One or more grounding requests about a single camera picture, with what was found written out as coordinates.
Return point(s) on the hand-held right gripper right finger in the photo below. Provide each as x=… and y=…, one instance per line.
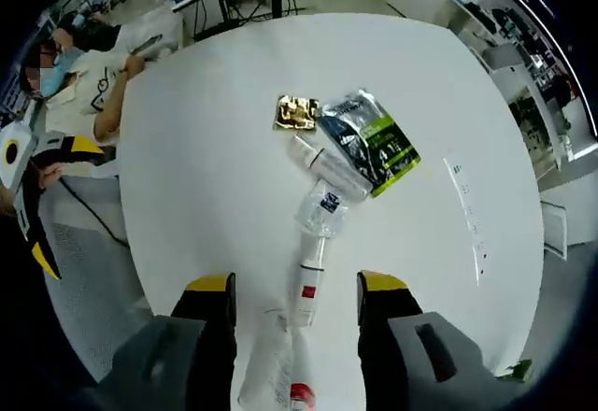
x=411, y=359

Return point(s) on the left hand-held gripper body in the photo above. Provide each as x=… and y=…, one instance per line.
x=11, y=154

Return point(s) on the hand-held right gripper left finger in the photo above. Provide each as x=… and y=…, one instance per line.
x=187, y=359

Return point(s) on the white skincare tube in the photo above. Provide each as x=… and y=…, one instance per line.
x=268, y=364

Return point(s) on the white skincare bottle red square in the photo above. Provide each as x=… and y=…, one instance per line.
x=309, y=289

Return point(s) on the clear skincare sachet dark label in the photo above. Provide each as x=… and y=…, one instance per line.
x=324, y=205

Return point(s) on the white skincare bottle grey print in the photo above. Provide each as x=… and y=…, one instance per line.
x=334, y=170

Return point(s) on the green black skincare sachet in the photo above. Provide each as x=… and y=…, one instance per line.
x=369, y=145

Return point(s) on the gold skincare sachet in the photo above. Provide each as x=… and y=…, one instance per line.
x=294, y=112

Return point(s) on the person's left hand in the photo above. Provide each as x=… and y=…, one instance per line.
x=50, y=176

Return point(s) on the grey mesh office chair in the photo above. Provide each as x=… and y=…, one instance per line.
x=93, y=289

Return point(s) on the potted green plant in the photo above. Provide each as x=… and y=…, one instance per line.
x=518, y=369

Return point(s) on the white office chair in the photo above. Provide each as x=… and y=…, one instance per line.
x=556, y=224

